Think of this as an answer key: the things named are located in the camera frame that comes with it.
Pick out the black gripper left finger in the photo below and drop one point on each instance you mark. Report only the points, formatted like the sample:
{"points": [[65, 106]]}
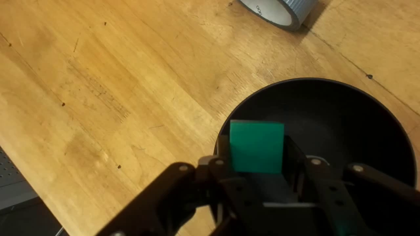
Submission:
{"points": [[175, 200]]}

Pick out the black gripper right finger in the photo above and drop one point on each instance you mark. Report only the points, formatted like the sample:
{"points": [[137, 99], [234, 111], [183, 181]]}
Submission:
{"points": [[359, 200]]}

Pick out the green cube block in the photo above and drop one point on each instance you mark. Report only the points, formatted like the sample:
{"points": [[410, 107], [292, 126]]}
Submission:
{"points": [[258, 145]]}

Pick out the black round bowl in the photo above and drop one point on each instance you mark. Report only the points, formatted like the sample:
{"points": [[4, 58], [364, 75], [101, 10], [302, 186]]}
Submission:
{"points": [[332, 118]]}

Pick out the grey duct tape roll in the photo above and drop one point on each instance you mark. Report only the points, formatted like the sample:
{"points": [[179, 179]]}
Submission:
{"points": [[300, 8]]}

